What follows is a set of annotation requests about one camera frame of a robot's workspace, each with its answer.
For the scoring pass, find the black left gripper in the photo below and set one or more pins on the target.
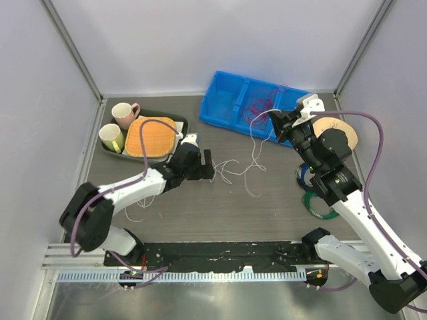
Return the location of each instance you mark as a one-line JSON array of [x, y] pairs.
[[203, 170]]

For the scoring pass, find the yellow green ceramic mug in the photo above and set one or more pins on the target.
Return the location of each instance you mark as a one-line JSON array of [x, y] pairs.
[[112, 137]]

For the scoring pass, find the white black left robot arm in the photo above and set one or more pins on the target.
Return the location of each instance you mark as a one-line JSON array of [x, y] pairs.
[[88, 216]]

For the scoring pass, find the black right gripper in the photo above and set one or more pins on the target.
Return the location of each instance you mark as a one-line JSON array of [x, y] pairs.
[[283, 122]]

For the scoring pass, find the beige decorated ceramic plate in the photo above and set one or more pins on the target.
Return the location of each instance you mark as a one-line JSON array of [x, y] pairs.
[[325, 123]]

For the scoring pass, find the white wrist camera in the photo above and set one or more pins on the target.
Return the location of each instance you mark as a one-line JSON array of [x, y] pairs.
[[306, 107], [190, 140]]

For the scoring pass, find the aluminium frame post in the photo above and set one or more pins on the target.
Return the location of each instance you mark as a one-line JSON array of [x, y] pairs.
[[368, 37], [69, 44]]

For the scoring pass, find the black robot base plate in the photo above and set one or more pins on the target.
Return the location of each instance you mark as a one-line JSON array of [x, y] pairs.
[[226, 257]]

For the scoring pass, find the dark green plastic tray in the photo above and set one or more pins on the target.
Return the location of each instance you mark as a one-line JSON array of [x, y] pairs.
[[160, 142]]

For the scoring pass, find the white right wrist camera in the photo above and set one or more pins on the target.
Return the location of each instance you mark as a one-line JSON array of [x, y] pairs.
[[306, 107]]

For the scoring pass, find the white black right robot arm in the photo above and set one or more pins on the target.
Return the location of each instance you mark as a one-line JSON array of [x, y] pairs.
[[392, 272]]

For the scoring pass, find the blue three-compartment plastic bin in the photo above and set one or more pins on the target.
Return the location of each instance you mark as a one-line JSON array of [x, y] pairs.
[[237, 103]]

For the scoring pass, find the aluminium frame post left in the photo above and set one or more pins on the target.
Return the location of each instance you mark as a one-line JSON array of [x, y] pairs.
[[69, 44]]

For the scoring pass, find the slotted cable duct rail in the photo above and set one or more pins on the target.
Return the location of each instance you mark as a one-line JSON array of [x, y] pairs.
[[123, 276]]

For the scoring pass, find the aluminium frame post right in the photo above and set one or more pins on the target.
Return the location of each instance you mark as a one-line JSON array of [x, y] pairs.
[[368, 37]]

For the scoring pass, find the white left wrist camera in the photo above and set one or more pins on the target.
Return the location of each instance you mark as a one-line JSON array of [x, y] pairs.
[[190, 140]]

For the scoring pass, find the orange woven mat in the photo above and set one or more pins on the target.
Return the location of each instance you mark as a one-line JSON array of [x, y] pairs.
[[156, 136]]

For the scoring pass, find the pink ceramic mug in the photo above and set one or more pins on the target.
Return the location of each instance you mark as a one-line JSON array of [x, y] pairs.
[[125, 114]]

